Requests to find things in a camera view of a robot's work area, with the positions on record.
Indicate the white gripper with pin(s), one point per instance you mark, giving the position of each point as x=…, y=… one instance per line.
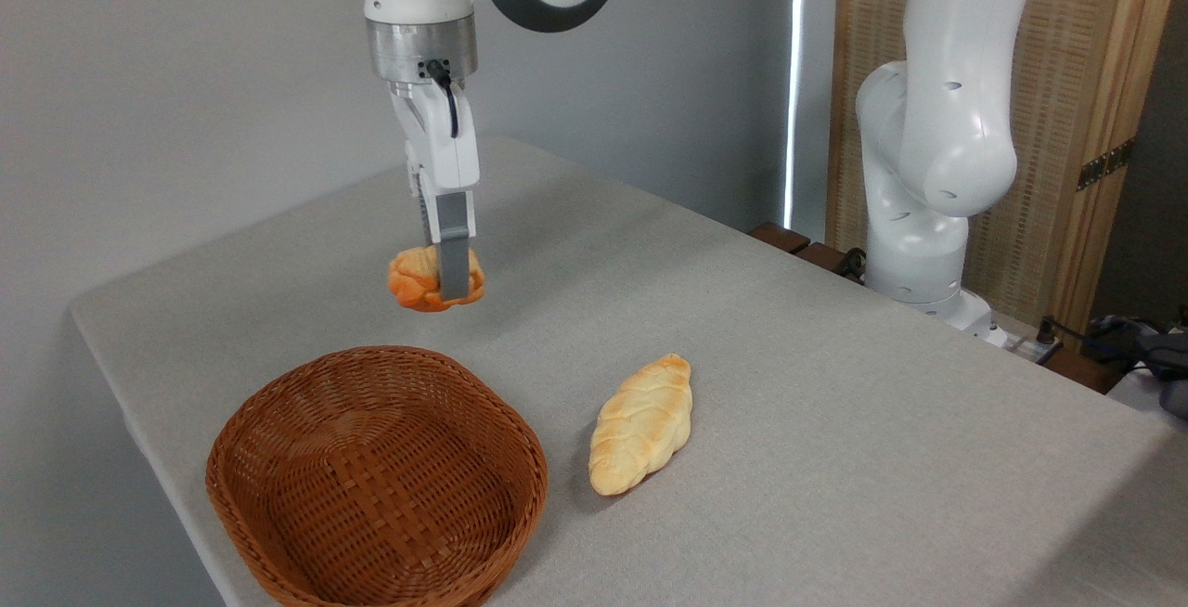
x=445, y=148

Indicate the small round orange bread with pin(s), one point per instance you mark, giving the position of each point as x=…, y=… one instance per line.
x=413, y=277

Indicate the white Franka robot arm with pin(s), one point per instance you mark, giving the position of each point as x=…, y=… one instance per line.
x=956, y=124

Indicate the brown wicker basket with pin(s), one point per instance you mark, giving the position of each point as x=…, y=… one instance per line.
x=371, y=458

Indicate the long braided bread loaf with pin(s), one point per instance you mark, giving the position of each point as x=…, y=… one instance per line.
x=642, y=421

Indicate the dark brown wooden block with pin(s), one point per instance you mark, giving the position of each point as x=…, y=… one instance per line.
x=780, y=237
x=1081, y=371
x=821, y=257

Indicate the wooden rattan folding screen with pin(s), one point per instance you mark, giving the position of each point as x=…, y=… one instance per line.
x=1077, y=32

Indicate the metal screen hinge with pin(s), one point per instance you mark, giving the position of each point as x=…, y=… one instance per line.
x=1104, y=164

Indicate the dark grey cloth bag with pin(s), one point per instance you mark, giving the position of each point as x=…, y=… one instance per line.
x=1155, y=356

